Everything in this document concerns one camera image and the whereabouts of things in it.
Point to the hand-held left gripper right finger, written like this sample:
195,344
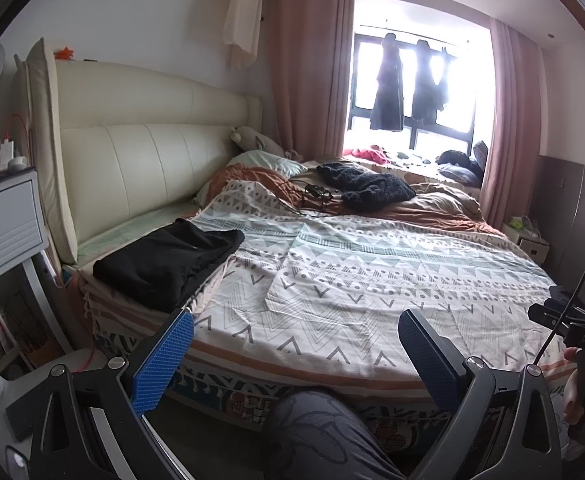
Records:
430,360

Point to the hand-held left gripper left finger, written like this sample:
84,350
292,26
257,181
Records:
165,360

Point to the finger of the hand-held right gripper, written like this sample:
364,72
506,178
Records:
558,304
544,316

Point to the black button jacket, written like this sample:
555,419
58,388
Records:
167,260

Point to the black folded garment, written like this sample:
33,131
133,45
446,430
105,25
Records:
562,293

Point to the small white bedside cabinet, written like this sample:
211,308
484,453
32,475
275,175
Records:
532,247

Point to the green white packet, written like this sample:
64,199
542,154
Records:
522,224

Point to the patterned white blanket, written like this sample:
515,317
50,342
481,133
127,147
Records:
347,285

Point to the person's leg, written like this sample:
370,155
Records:
322,435

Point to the orange-brown duvet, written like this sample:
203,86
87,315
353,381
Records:
437,210

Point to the dark cushion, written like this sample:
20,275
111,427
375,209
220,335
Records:
460,172

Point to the black knit sweater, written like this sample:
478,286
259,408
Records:
367,187

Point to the pink curtain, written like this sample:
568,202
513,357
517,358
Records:
312,70
512,125

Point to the cream padded headboard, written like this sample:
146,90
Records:
137,160

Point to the white nightstand with drawer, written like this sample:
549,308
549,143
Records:
7,220

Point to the red cloth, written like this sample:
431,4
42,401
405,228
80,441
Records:
372,152

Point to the light green pillow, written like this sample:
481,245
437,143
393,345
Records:
272,162

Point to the beige plush toy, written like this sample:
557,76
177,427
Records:
255,139

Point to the hanging dark garment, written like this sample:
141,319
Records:
387,100
425,95

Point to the white charger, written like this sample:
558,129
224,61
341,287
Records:
5,152

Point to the small orange toy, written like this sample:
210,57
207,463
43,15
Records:
65,52

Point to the cream hanging cloth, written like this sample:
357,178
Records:
245,15

